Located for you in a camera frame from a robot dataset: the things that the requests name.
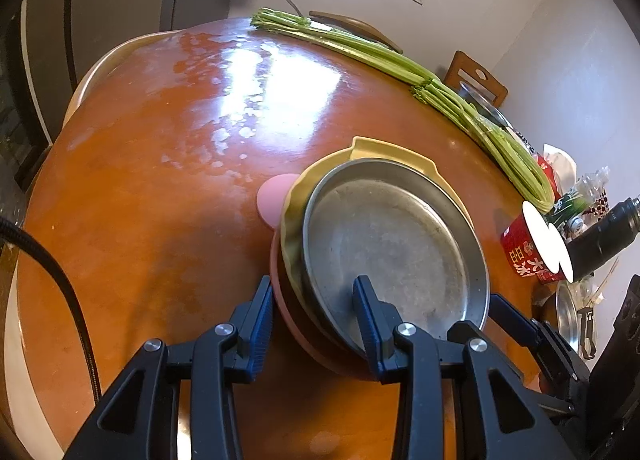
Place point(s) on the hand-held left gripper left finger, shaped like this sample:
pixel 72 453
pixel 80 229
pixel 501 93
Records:
pixel 260 330

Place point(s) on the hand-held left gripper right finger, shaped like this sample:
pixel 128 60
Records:
pixel 367 330

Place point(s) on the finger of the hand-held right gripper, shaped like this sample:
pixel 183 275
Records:
pixel 545 340

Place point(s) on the steel bowl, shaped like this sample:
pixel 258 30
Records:
pixel 570 315

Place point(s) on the red paper bowl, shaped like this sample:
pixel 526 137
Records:
pixel 557 252
pixel 520 250

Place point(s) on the shallow steel pan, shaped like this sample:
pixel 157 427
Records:
pixel 400 240

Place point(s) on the yellow plate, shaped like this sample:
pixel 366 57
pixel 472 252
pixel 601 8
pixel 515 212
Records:
pixel 292 220

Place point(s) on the pink bear-ear plate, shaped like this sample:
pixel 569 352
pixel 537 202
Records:
pixel 272 200

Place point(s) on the black thermos flask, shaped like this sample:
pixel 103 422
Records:
pixel 605 235

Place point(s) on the dotted red bag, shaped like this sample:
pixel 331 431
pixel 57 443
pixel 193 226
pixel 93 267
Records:
pixel 599 202

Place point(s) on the red tissue box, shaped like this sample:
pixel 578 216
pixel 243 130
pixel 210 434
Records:
pixel 547 169

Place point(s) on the thick celery bundle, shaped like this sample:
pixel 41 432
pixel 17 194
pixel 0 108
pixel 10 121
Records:
pixel 500 149

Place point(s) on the steel plate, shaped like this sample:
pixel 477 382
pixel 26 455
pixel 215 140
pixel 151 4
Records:
pixel 487 107

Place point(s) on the wooden chair with cutout back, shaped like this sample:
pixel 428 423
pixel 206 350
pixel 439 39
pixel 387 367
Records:
pixel 467 70

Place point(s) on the long celery bundle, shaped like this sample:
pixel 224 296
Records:
pixel 350 42

